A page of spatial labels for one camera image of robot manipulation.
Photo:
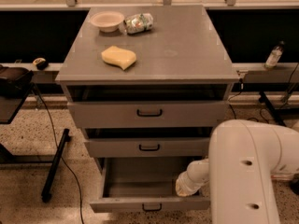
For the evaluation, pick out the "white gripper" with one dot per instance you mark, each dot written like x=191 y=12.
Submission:
x=189 y=181

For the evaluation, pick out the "grey bottom drawer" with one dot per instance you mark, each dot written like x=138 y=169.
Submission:
x=144 y=184

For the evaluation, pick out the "grey drawer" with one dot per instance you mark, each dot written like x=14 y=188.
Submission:
x=144 y=184
x=147 y=114
x=147 y=147

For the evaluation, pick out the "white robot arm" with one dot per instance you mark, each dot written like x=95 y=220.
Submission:
x=244 y=157

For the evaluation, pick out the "grey middle drawer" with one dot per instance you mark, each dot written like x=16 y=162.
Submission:
x=147 y=147

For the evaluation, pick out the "grey drawer cabinet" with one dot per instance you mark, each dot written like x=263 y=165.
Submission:
x=180 y=59

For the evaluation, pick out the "grey top drawer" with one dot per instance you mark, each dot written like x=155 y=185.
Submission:
x=147 y=114

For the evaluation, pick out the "black wheeled stand leg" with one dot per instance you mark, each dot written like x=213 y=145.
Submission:
x=264 y=100

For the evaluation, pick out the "clear plastic bottle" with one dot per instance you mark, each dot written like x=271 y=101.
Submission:
x=274 y=55

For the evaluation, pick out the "yellow sponge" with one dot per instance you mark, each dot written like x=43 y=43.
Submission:
x=123 y=58

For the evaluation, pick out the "white bowl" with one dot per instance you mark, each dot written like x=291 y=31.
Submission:
x=107 y=21

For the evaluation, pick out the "tape measure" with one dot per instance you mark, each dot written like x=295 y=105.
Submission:
x=40 y=63

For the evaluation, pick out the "black bag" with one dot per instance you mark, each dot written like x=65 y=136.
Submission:
x=14 y=81

